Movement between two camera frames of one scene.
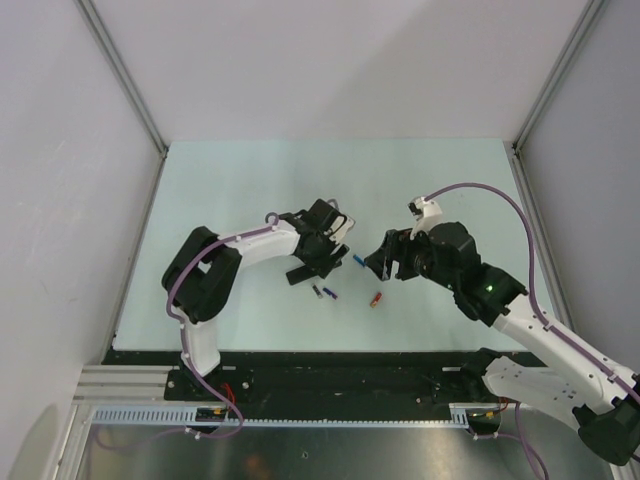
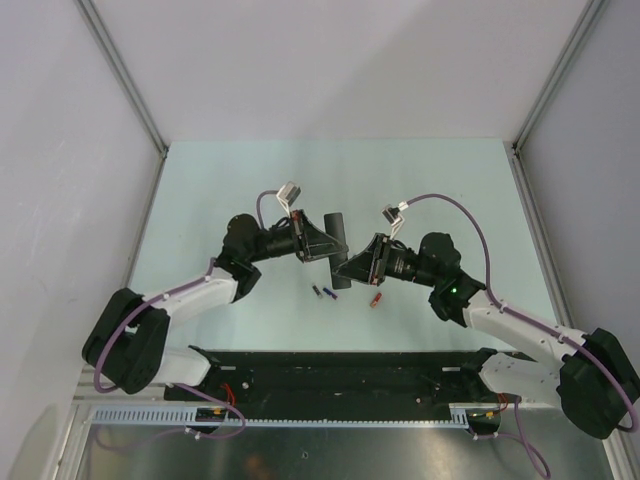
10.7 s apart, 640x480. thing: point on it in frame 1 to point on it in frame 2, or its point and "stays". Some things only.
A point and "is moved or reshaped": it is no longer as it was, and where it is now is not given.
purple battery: x=330 y=293 stays
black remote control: x=300 y=274 is moved or reshaped
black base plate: x=325 y=379 stays
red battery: x=376 y=299 stays
